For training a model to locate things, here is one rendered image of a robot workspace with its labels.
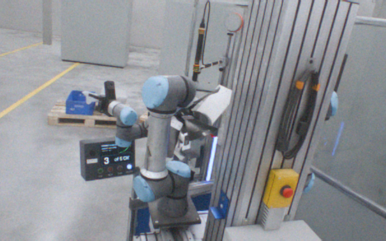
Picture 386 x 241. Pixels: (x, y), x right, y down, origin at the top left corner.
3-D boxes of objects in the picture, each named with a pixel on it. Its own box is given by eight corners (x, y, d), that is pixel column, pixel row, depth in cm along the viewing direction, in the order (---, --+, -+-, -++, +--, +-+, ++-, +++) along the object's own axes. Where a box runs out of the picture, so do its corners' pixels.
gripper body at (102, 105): (94, 109, 153) (105, 117, 145) (96, 92, 151) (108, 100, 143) (107, 109, 159) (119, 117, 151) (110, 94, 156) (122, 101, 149)
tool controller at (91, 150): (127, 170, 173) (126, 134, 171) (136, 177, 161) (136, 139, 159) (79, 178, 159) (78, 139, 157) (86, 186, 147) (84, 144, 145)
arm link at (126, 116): (123, 129, 135) (124, 111, 133) (111, 120, 143) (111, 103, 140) (138, 126, 141) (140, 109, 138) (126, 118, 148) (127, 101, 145)
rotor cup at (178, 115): (175, 122, 239) (166, 112, 231) (187, 108, 241) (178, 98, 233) (185, 129, 228) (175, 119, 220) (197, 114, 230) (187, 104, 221)
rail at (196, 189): (243, 181, 229) (245, 172, 227) (246, 184, 226) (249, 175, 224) (128, 207, 181) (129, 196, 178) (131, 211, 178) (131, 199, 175)
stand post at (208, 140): (193, 222, 296) (213, 111, 258) (198, 228, 289) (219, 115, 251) (189, 224, 293) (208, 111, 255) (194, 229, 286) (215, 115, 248)
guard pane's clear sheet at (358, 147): (185, 91, 366) (198, 2, 332) (404, 220, 170) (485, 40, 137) (184, 91, 365) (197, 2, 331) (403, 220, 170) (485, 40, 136)
